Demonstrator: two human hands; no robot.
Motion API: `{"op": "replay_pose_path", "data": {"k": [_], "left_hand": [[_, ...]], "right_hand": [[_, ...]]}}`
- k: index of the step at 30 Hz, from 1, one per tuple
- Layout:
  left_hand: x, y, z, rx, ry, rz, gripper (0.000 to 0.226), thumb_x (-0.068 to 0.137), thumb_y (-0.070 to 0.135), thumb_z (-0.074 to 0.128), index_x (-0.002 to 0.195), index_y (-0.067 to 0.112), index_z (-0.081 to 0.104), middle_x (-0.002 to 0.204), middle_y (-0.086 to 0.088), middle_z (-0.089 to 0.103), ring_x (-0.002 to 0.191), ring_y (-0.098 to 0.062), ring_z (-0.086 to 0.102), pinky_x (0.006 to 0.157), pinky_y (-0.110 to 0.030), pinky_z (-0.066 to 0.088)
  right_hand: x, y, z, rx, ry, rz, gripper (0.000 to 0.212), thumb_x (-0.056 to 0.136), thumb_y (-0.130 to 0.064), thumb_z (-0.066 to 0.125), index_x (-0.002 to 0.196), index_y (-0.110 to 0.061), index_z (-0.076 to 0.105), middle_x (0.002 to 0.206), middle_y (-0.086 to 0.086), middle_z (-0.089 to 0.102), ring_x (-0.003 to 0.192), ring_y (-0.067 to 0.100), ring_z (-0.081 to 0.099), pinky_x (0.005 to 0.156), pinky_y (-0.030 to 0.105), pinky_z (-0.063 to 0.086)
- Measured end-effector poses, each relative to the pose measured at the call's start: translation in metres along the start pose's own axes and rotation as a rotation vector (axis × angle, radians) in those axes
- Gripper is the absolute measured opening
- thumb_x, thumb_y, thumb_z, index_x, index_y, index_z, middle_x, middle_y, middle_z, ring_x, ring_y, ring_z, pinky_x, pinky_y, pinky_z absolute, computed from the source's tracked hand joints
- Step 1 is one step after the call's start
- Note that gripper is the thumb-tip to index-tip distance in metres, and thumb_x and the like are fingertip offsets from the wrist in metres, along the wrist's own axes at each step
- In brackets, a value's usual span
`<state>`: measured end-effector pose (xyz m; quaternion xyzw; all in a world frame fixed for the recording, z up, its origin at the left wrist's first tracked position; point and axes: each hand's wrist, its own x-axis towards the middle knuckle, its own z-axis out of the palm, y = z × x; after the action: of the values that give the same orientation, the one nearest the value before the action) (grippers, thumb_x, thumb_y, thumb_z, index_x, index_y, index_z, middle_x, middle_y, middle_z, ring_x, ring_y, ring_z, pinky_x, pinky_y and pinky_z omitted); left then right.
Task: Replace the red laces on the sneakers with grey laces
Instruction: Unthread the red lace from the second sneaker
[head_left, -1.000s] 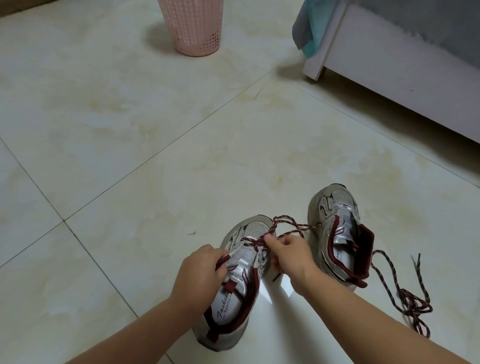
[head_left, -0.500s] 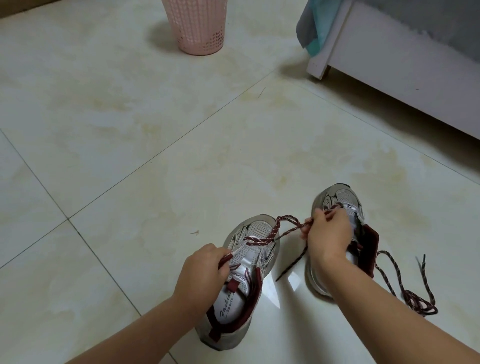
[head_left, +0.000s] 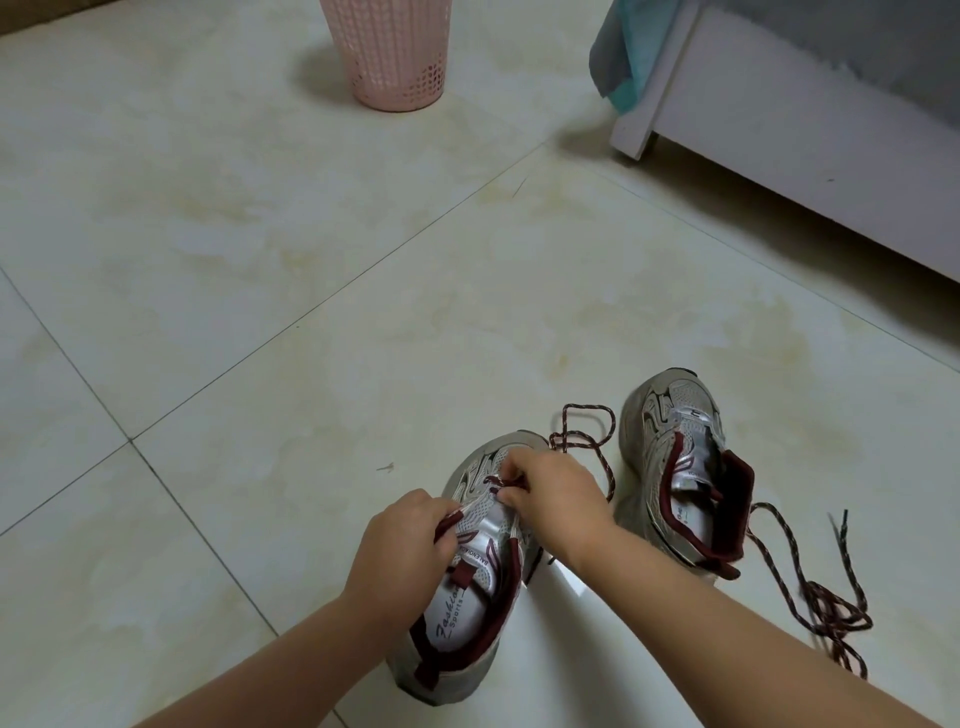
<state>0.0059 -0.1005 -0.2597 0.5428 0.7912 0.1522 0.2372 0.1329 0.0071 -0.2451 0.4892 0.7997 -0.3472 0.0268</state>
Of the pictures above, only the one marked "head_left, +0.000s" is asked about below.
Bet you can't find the person's right hand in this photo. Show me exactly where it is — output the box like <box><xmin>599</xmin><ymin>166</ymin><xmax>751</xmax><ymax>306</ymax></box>
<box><xmin>497</xmin><ymin>448</ymin><xmax>618</xmax><ymax>573</ymax></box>

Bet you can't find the person's left hand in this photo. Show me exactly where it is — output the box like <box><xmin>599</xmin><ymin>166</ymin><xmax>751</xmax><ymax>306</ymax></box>
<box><xmin>339</xmin><ymin>489</ymin><xmax>460</xmax><ymax>625</ymax></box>

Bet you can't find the silver maroon sneaker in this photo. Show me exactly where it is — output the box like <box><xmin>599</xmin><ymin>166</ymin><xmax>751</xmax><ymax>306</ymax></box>
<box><xmin>386</xmin><ymin>429</ymin><xmax>554</xmax><ymax>706</ymax></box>
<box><xmin>616</xmin><ymin>367</ymin><xmax>756</xmax><ymax>580</ymax></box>

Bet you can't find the maroon speckled shoelace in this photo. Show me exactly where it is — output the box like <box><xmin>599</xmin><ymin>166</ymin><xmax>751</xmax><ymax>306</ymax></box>
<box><xmin>546</xmin><ymin>403</ymin><xmax>618</xmax><ymax>505</ymax></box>
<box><xmin>744</xmin><ymin>501</ymin><xmax>875</xmax><ymax>681</ymax></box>

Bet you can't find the person's right forearm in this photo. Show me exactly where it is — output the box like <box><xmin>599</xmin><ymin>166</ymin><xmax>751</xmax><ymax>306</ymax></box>
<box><xmin>568</xmin><ymin>522</ymin><xmax>942</xmax><ymax>728</ymax></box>

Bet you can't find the person's left forearm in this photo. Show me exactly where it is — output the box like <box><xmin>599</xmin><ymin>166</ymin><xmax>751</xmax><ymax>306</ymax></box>
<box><xmin>133</xmin><ymin>592</ymin><xmax>366</xmax><ymax>728</ymax></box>

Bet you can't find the grey teal hanging cloth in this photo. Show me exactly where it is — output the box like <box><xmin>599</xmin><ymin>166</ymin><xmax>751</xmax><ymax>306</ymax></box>
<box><xmin>588</xmin><ymin>0</ymin><xmax>685</xmax><ymax>115</ymax></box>

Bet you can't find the pink plastic waste basket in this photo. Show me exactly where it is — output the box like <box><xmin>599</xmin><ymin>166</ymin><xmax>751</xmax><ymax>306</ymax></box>
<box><xmin>318</xmin><ymin>0</ymin><xmax>453</xmax><ymax>114</ymax></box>

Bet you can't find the grey mattress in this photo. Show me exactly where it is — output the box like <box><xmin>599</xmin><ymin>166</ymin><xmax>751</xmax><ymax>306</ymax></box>
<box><xmin>701</xmin><ymin>0</ymin><xmax>960</xmax><ymax>130</ymax></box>

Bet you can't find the brown wooden board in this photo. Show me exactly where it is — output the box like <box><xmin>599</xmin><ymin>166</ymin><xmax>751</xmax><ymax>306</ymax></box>
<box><xmin>0</xmin><ymin>0</ymin><xmax>117</xmax><ymax>18</ymax></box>

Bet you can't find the white bed frame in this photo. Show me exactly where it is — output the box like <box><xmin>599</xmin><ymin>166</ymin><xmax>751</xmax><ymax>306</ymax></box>
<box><xmin>609</xmin><ymin>2</ymin><xmax>960</xmax><ymax>285</ymax></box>

